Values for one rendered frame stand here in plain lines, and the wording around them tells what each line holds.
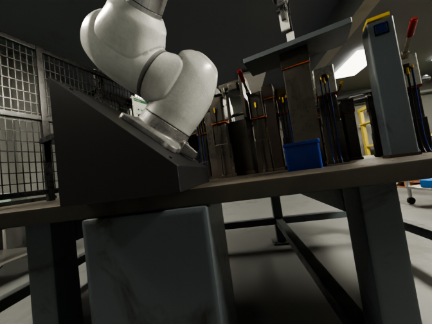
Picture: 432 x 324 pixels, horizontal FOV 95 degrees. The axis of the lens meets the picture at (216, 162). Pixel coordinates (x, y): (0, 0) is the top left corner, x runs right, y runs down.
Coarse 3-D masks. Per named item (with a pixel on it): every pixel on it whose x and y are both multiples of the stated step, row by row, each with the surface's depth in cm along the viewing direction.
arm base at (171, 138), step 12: (132, 120) 52; (144, 120) 53; (156, 120) 53; (144, 132) 52; (156, 132) 52; (168, 132) 53; (180, 132) 55; (168, 144) 51; (180, 144) 57; (192, 156) 58
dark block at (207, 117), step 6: (210, 120) 104; (210, 126) 104; (210, 132) 104; (210, 138) 104; (210, 144) 104; (210, 150) 104; (210, 156) 104; (210, 162) 104; (216, 162) 103; (216, 168) 103; (216, 174) 103
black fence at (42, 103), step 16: (0, 32) 96; (32, 48) 106; (0, 64) 94; (32, 64) 107; (80, 64) 129; (16, 80) 99; (96, 80) 138; (112, 80) 149; (0, 96) 93; (48, 96) 110; (128, 96) 161; (0, 112) 91; (16, 112) 97; (32, 112) 103; (48, 112) 110; (0, 128) 91; (32, 128) 102; (48, 128) 107; (0, 160) 90; (48, 160) 105; (16, 176) 94; (48, 176) 104; (16, 192) 93; (32, 192) 98; (48, 192) 103
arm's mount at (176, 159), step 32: (64, 96) 42; (64, 128) 41; (96, 128) 40; (128, 128) 44; (64, 160) 41; (96, 160) 40; (128, 160) 39; (160, 160) 39; (192, 160) 63; (64, 192) 41; (96, 192) 40; (128, 192) 39; (160, 192) 38
